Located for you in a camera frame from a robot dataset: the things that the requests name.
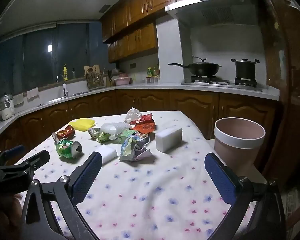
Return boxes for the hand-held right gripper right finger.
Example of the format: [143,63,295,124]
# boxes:
[204,152,287,240]

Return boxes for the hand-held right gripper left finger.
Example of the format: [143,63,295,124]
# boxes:
[20,151,103,240]

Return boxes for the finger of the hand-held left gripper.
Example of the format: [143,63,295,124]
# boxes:
[0,144,25,165]
[0,150,50,178]

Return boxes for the brown and white bin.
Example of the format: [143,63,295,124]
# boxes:
[214,117,266,167]

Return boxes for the large white foam block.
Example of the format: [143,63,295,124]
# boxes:
[155,125,183,153]

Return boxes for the small white foam block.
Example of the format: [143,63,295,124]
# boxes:
[94,146,117,166]

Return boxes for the crushed green can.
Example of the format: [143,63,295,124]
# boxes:
[55,139,83,159]

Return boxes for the crushed red can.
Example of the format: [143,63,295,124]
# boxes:
[52,125,76,140]

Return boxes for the green spout pouch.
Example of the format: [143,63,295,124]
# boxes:
[88,127,115,143]

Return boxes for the glass jar with metal lid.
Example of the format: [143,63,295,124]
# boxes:
[0,94,15,120]

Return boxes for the crumpled colourful wrapper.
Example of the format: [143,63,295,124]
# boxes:
[119,135,150,160]

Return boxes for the yellow cloth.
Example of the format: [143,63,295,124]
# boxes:
[69,118,96,132]

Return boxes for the clear plastic bag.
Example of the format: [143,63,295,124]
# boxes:
[100,122,130,137]

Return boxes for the crumpled white paper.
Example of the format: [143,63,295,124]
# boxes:
[134,148,152,162]

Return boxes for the floral white tablecloth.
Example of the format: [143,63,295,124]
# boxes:
[14,110,265,240]

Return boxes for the orange snack packet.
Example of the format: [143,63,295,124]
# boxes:
[130,123,156,135]

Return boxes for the crumpled clear plastic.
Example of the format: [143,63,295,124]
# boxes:
[124,107,142,123]

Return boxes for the wooden lower cabinets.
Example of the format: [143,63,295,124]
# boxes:
[0,90,280,160]

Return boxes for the wooden cabinets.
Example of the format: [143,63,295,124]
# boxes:
[0,90,280,160]
[101,0,253,63]

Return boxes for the red snack packet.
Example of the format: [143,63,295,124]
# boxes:
[136,114,155,125]

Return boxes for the gas stove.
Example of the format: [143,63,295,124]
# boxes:
[181,76,263,92]

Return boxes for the cutting board rack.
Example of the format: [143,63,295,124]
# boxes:
[84,65,107,89]

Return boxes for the dark window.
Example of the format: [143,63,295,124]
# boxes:
[0,22,108,93]

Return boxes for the pink basin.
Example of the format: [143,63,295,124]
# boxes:
[114,77,133,86]

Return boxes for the white kitchen countertop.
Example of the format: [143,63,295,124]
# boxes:
[0,80,280,143]

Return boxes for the black stock pot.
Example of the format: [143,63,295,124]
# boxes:
[230,58,260,80]

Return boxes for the black wok with lid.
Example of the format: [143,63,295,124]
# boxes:
[168,57,222,77]

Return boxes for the steel range hood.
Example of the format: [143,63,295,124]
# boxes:
[164,0,259,27]

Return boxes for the wooden upper cabinets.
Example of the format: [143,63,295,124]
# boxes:
[101,0,253,63]

